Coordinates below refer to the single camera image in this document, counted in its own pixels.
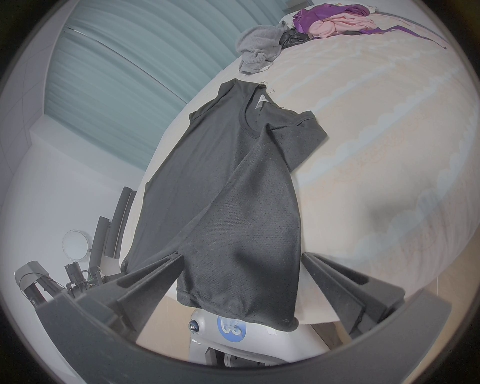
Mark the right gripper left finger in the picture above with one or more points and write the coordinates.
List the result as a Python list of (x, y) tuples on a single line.
[(142, 296)]

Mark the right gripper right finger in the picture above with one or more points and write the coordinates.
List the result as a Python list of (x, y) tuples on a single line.
[(337, 296)]

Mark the black T-shirt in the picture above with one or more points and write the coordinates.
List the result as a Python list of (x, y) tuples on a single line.
[(232, 225)]

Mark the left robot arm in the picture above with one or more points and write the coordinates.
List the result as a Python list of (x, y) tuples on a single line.
[(32, 272)]

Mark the black dressing table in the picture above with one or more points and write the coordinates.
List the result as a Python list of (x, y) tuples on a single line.
[(99, 238)]

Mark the black chest of drawers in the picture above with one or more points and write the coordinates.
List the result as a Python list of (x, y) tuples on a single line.
[(122, 225)]

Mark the round white framed mirror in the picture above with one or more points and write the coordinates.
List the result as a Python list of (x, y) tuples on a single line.
[(76, 245)]

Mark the bed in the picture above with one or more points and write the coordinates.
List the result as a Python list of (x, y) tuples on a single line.
[(375, 150)]

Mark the blue-green curtain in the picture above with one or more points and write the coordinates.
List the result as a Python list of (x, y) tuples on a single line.
[(168, 37), (93, 105)]

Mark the black shiny garment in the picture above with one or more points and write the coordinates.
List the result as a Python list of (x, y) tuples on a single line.
[(294, 38)]

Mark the grey garment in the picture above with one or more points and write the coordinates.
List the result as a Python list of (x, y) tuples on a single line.
[(258, 45)]

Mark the pink garment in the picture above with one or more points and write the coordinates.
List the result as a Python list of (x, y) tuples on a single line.
[(337, 26)]

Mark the purple garment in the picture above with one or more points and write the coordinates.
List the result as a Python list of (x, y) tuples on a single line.
[(318, 15)]

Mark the white printed pillow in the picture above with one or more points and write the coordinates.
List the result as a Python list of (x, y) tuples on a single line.
[(285, 17)]

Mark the grey bedside table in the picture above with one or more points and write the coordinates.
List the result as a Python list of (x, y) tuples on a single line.
[(300, 3)]

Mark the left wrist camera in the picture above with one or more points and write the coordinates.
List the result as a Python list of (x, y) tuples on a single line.
[(73, 276)]

